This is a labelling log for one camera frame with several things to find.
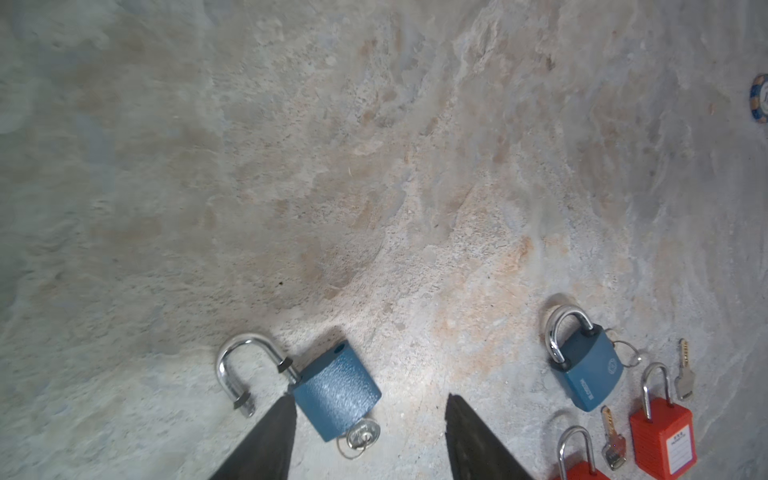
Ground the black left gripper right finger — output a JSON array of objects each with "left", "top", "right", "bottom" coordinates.
[{"left": 445, "top": 394, "right": 532, "bottom": 480}]

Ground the blue padlock key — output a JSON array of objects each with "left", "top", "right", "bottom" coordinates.
[{"left": 336, "top": 417, "right": 381, "bottom": 460}]

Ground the blue padlock key ring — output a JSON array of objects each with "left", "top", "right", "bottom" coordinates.
[{"left": 610, "top": 338, "right": 643, "bottom": 369}]

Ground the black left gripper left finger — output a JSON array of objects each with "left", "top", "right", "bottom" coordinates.
[{"left": 211, "top": 394, "right": 297, "bottom": 480}]

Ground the blue padlock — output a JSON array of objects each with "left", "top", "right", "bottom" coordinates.
[
  {"left": 546, "top": 304, "right": 624, "bottom": 412},
  {"left": 215, "top": 332, "right": 382, "bottom": 442}
]

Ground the red padlock with label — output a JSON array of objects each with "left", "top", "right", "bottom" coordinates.
[{"left": 551, "top": 425, "right": 612, "bottom": 480}]

